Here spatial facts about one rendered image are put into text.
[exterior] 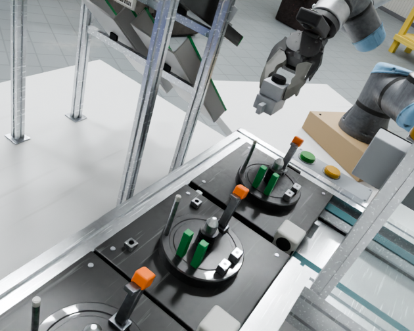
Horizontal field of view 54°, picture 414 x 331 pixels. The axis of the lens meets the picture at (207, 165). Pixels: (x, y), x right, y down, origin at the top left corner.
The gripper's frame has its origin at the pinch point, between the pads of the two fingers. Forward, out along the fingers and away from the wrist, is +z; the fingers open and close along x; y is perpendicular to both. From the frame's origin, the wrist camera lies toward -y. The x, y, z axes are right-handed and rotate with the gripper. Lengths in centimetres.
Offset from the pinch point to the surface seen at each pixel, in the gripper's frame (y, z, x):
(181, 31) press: 255, -145, 200
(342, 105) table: 80, -48, -2
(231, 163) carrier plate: 11.7, 15.2, 1.8
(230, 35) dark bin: -5.7, -2.9, 12.0
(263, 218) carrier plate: 5.9, 22.9, -11.5
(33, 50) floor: 159, -24, 227
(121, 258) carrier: -11.7, 43.1, 0.6
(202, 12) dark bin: -15.7, 1.5, 13.7
